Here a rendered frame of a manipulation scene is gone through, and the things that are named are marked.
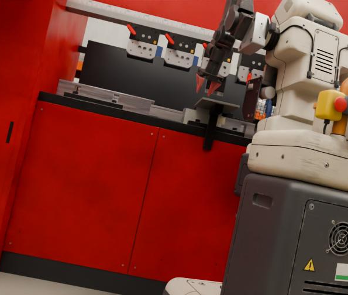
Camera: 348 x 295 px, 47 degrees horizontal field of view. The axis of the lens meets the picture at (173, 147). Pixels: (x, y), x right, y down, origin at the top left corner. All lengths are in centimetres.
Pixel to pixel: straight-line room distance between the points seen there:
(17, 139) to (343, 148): 140
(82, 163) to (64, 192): 17
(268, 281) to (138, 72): 192
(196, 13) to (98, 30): 437
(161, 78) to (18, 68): 103
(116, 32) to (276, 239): 576
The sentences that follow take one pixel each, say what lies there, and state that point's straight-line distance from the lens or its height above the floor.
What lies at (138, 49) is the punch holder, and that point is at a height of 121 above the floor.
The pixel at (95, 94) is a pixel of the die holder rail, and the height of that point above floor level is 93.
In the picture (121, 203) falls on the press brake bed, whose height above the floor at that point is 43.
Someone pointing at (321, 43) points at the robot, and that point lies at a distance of 148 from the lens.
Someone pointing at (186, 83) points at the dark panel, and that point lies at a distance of 267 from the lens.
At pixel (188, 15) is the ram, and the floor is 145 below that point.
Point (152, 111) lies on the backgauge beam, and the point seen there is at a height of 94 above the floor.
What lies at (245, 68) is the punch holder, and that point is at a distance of 219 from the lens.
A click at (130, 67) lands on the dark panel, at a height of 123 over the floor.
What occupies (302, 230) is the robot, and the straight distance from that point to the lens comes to 100.
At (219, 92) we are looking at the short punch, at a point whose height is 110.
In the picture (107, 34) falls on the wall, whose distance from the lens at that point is 650.
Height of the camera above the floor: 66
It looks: 3 degrees up
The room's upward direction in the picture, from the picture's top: 12 degrees clockwise
